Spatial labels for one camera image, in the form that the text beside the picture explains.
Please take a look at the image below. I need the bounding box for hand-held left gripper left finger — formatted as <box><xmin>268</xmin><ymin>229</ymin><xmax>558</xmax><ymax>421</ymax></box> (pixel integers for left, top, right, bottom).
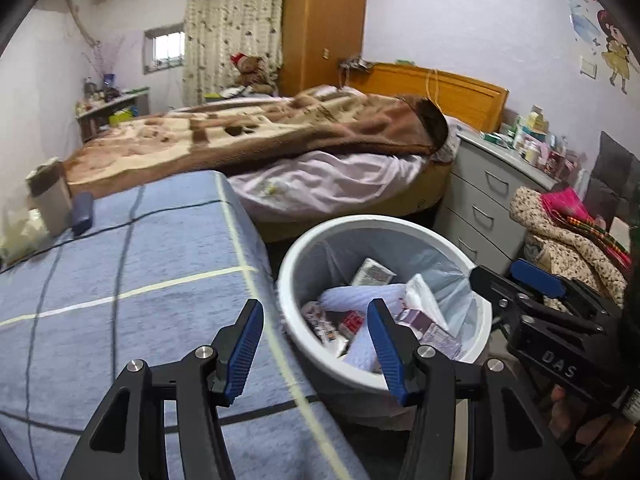
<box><xmin>60</xmin><ymin>298</ymin><xmax>265</xmax><ymax>480</ymax></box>

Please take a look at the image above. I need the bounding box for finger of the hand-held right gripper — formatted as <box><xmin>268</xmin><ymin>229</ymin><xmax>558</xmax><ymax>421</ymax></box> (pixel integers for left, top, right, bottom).
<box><xmin>510</xmin><ymin>259</ymin><xmax>621</xmax><ymax>318</ymax></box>
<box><xmin>470</xmin><ymin>266</ymin><xmax>601</xmax><ymax>333</ymax></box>

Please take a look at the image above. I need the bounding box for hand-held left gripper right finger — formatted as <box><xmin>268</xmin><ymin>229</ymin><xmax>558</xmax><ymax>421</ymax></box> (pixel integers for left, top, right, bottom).
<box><xmin>366</xmin><ymin>298</ymin><xmax>566</xmax><ymax>480</ymax></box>

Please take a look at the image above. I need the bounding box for red medicine box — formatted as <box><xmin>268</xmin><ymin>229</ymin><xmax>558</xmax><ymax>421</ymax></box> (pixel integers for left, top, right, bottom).
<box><xmin>340</xmin><ymin>310</ymin><xmax>369</xmax><ymax>339</ymax></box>

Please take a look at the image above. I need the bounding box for white plastic bag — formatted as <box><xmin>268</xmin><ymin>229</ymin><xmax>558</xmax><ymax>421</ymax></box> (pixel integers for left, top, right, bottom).
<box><xmin>402</xmin><ymin>274</ymin><xmax>443</xmax><ymax>323</ymax></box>

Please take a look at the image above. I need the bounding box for cream wrapper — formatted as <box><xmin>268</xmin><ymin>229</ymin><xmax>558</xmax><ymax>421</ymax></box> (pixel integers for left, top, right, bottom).
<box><xmin>301</xmin><ymin>301</ymin><xmax>337</xmax><ymax>346</ymax></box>

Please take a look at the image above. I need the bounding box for green white small box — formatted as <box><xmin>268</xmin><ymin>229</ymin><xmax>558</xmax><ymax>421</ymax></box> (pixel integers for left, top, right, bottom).
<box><xmin>350</xmin><ymin>258</ymin><xmax>397</xmax><ymax>287</ymax></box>

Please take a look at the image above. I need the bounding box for white round trash bin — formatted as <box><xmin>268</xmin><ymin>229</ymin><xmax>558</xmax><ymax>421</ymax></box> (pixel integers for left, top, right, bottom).
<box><xmin>276</xmin><ymin>215</ymin><xmax>493</xmax><ymax>401</ymax></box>

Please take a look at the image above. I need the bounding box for person's right hand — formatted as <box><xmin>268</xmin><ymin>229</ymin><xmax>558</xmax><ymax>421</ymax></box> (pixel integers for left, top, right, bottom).
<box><xmin>549</xmin><ymin>385</ymin><xmax>628</xmax><ymax>476</ymax></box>

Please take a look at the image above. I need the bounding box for floral quilted garment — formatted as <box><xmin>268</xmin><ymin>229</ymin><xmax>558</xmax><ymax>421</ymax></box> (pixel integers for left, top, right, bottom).
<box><xmin>510</xmin><ymin>186</ymin><xmax>628</xmax><ymax>311</ymax></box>

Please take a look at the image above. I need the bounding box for clear bin liner bag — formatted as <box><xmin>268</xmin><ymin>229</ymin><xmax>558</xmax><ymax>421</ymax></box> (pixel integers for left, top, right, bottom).
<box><xmin>300</xmin><ymin>232</ymin><xmax>481</xmax><ymax>361</ymax></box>

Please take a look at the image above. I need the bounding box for pink cloth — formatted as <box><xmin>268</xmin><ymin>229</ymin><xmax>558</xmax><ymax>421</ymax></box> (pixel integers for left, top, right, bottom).
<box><xmin>540</xmin><ymin>187</ymin><xmax>633</xmax><ymax>268</ymax></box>

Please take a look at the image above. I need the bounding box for grey dresser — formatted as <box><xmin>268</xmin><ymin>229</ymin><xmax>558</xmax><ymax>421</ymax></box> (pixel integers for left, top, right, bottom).
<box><xmin>435</xmin><ymin>127</ymin><xmax>576</xmax><ymax>281</ymax></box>

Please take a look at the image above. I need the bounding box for black chair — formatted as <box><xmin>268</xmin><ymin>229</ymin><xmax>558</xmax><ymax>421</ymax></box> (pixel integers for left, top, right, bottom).
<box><xmin>585</xmin><ymin>130</ymin><xmax>640</xmax><ymax>241</ymax></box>

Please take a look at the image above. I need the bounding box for group of medicine boxes and bottles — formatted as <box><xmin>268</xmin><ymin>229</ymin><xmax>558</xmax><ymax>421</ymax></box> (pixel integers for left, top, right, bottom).
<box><xmin>480</xmin><ymin>105</ymin><xmax>586</xmax><ymax>178</ymax></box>

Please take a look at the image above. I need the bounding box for pink bed sheet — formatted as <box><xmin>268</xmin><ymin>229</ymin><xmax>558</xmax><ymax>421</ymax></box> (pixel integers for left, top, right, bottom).
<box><xmin>227</xmin><ymin>115</ymin><xmax>463</xmax><ymax>223</ymax></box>

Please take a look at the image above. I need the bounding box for wooden bed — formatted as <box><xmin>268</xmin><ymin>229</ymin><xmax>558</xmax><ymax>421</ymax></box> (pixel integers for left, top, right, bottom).
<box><xmin>65</xmin><ymin>62</ymin><xmax>511</xmax><ymax>243</ymax></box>

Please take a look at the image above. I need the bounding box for brown patterned blanket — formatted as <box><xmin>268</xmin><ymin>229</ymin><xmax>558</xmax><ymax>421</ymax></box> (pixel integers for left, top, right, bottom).
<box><xmin>65</xmin><ymin>85</ymin><xmax>448</xmax><ymax>188</ymax></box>

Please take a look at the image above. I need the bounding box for brown white thermos cup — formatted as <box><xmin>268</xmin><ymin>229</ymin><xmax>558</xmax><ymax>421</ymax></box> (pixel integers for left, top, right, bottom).
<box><xmin>26</xmin><ymin>157</ymin><xmax>73</xmax><ymax>236</ymax></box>

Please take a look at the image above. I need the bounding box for yellow tissue pack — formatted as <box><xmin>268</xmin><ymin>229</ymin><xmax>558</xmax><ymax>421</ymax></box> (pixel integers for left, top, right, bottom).
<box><xmin>0</xmin><ymin>207</ymin><xmax>51</xmax><ymax>266</ymax></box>

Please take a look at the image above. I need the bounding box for brown teddy bear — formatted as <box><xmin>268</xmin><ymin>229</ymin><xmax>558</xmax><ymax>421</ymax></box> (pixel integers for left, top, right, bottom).
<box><xmin>230</xmin><ymin>52</ymin><xmax>278</xmax><ymax>96</ymax></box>

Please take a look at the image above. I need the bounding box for white shelf desk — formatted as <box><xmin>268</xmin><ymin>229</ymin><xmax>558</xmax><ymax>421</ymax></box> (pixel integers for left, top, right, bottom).
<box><xmin>75</xmin><ymin>87</ymin><xmax>151</xmax><ymax>143</ymax></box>

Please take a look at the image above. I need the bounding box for group of bottles on desk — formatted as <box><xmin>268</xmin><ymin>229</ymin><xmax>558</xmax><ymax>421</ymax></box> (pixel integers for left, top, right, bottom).
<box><xmin>75</xmin><ymin>75</ymin><xmax>123</xmax><ymax>113</ymax></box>

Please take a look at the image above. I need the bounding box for wooden wardrobe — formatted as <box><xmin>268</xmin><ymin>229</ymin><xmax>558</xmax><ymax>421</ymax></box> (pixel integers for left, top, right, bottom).
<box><xmin>277</xmin><ymin>0</ymin><xmax>370</xmax><ymax>97</ymax></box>

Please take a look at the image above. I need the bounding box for small window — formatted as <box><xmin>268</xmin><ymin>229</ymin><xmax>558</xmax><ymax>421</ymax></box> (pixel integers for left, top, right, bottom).
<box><xmin>144</xmin><ymin>25</ymin><xmax>186</xmax><ymax>73</ymax></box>

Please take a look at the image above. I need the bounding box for patterned curtain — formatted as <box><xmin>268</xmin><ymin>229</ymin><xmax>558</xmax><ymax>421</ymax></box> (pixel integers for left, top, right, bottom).
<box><xmin>182</xmin><ymin>0</ymin><xmax>285</xmax><ymax>106</ymax></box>

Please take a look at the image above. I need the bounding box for purple branch decoration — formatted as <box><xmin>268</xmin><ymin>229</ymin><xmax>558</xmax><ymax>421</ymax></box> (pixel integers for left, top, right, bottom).
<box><xmin>82</xmin><ymin>35</ymin><xmax>126</xmax><ymax>86</ymax></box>

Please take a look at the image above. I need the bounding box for air conditioner pipe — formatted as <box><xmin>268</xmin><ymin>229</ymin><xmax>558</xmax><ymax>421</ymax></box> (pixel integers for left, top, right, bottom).
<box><xmin>70</xmin><ymin>0</ymin><xmax>101</xmax><ymax>48</ymax></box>

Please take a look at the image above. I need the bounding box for orange cable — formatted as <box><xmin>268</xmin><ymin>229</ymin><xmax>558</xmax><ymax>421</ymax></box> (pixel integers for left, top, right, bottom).
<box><xmin>425</xmin><ymin>67</ymin><xmax>441</xmax><ymax>106</ymax></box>

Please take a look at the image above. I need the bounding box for cartoon figure wall sticker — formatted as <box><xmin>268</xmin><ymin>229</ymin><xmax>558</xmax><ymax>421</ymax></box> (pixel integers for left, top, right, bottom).
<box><xmin>570</xmin><ymin>0</ymin><xmax>640</xmax><ymax>96</ymax></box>

